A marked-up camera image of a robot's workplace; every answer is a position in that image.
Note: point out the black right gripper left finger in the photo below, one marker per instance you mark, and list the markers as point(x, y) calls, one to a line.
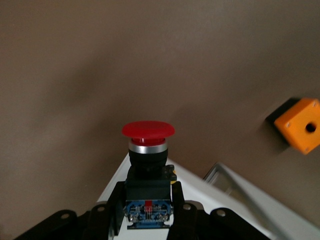
point(75, 227)

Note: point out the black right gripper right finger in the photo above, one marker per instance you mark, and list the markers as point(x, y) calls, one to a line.
point(200, 225)

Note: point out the red mushroom push button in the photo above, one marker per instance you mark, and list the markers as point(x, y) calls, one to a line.
point(148, 130)

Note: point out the white drawer cabinet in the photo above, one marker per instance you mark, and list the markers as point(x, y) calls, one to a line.
point(190, 190)

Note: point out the orange box with hole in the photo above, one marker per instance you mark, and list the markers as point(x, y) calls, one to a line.
point(297, 125)

